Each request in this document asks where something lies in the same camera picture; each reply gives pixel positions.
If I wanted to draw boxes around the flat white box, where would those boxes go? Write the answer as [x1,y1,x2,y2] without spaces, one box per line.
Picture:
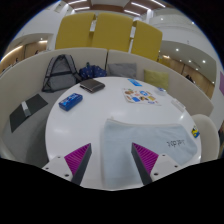
[171,99,186,113]

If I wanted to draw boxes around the yellow partition panel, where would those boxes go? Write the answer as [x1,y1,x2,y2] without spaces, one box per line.
[91,12,134,53]
[130,20,164,62]
[55,12,97,50]

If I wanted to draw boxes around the magenta wall panel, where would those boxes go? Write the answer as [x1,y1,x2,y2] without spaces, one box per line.
[218,70,224,97]

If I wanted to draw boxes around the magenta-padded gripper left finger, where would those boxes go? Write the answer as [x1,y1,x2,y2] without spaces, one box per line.
[42,143,93,186]

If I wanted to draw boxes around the curved beige sofa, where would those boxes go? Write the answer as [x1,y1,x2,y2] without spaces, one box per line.
[0,47,215,165]

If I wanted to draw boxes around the navy patterned bag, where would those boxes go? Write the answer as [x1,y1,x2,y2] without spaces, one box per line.
[78,62,108,81]

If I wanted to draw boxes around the colourful sticker sheet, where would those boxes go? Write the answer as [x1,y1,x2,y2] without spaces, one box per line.
[121,87,161,107]

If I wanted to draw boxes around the grey cushion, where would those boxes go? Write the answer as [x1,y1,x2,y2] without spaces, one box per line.
[107,62,138,80]

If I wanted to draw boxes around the light blue towel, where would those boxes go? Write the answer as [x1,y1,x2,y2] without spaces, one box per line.
[100,118,199,191]

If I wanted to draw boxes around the blue rectangular box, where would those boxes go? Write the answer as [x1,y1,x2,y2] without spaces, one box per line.
[58,92,84,112]

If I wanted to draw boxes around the dark brown wallet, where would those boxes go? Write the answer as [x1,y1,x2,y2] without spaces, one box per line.
[79,78,106,94]

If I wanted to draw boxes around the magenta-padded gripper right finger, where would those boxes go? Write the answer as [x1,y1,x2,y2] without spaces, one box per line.
[130,142,183,186]

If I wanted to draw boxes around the ceiling strip lights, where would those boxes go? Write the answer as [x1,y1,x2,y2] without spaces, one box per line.
[68,0,167,17]

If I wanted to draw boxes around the white round chair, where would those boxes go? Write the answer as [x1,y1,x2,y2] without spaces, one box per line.
[191,113,221,163]

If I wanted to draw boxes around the small white slip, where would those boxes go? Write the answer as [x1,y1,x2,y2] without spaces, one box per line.
[21,100,32,118]

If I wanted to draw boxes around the grey backpack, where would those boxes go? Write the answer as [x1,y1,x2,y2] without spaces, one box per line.
[41,54,82,93]

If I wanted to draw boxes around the small blue and white box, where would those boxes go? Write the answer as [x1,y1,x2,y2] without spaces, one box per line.
[155,87,168,97]

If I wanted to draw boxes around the small blue card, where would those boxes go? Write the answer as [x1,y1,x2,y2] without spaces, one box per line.
[127,78,143,88]

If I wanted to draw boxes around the yellow-green cushion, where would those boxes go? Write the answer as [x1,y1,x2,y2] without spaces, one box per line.
[143,68,170,92]

